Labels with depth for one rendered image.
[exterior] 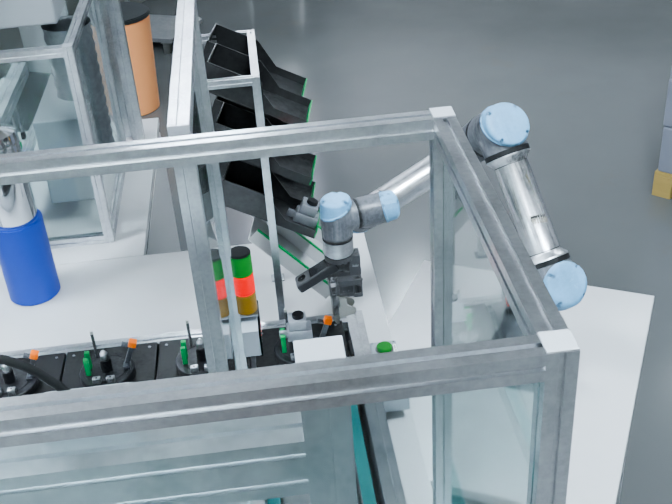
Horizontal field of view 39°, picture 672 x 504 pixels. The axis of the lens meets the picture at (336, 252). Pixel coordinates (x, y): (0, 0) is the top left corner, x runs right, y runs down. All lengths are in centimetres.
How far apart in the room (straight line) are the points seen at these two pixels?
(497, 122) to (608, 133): 350
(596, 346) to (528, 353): 187
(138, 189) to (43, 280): 72
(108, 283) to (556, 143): 330
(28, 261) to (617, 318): 173
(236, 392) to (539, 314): 29
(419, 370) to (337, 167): 468
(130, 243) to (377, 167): 244
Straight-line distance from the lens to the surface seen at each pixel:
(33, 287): 306
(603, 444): 244
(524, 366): 86
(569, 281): 243
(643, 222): 502
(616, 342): 276
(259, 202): 252
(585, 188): 528
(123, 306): 300
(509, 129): 242
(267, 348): 254
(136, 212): 349
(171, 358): 257
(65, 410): 86
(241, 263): 210
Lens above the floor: 252
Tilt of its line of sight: 32 degrees down
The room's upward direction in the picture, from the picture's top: 4 degrees counter-clockwise
